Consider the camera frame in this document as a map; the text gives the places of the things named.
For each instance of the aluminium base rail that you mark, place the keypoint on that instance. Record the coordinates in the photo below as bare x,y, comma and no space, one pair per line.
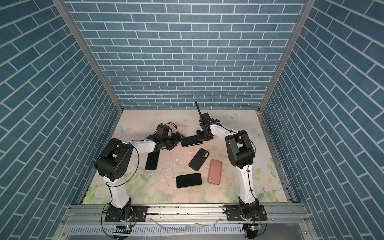
286,221

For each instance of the black phone case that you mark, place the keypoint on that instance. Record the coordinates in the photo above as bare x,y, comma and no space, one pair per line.
199,159

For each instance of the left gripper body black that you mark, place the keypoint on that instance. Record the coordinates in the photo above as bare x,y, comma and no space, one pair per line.
170,141

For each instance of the pink phone case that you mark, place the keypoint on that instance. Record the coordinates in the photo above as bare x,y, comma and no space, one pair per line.
215,172

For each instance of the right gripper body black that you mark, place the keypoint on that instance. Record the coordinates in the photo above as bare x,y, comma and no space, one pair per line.
202,136

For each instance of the left controller board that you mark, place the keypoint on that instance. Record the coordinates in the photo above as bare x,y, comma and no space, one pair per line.
126,229

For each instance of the black phone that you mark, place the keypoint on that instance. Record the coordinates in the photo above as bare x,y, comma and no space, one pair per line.
189,180
152,161
190,141

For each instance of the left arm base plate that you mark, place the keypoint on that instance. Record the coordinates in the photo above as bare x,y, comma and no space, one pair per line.
136,214

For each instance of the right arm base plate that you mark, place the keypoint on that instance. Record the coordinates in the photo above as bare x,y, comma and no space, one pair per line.
234,212

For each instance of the controller board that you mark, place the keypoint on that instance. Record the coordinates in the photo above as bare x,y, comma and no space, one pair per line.
251,231
126,229

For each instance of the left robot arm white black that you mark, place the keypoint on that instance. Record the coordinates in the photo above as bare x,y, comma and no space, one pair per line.
115,158

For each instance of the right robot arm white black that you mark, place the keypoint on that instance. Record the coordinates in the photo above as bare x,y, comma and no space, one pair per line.
241,155

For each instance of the right controller board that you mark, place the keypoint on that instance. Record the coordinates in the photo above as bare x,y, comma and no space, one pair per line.
251,231

